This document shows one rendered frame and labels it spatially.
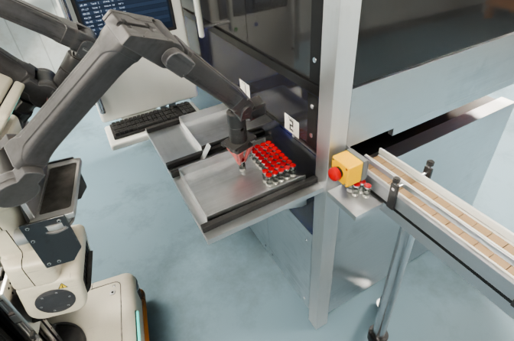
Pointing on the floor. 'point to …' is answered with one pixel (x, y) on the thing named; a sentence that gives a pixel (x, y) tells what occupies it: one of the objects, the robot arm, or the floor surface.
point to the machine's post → (333, 113)
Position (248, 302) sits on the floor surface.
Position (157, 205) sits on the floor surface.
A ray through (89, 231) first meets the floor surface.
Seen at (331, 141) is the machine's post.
